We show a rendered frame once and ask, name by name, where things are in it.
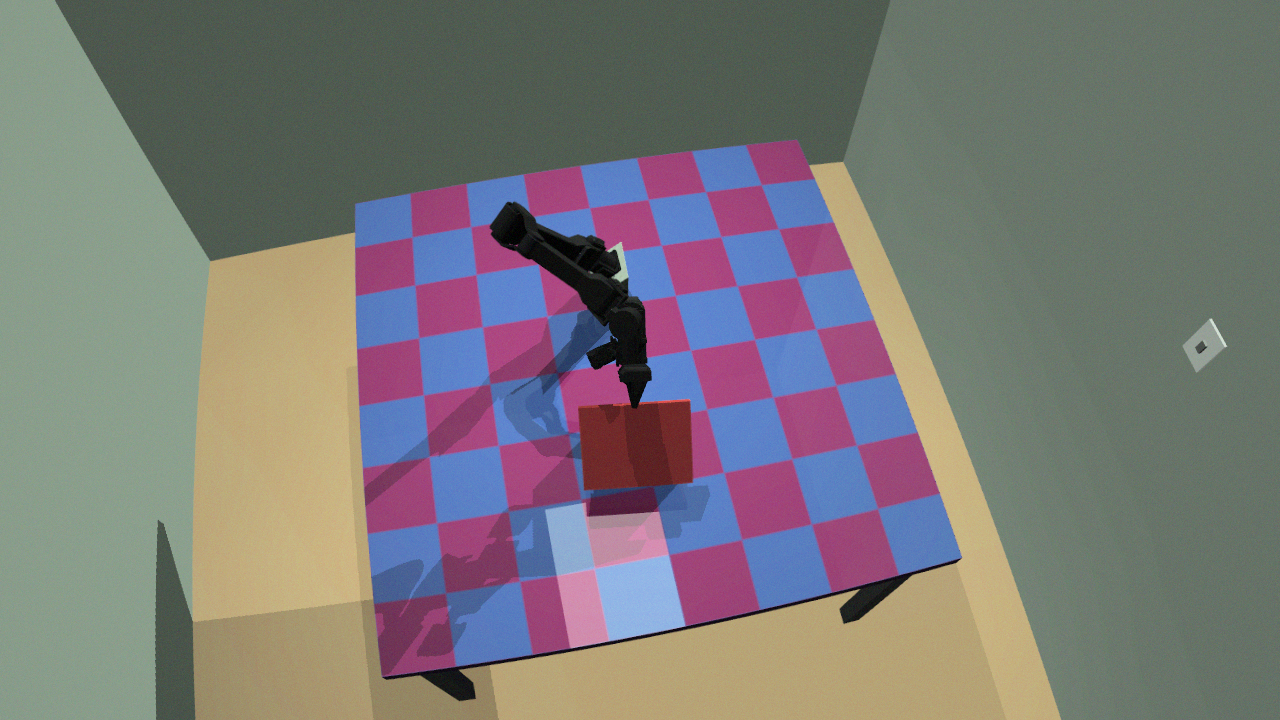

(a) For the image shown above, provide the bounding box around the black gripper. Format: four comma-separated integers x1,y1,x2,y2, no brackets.
616,332,652,409

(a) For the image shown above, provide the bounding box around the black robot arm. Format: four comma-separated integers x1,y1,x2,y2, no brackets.
489,202,646,370

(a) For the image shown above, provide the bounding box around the red box lid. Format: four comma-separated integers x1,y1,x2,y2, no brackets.
579,398,692,491

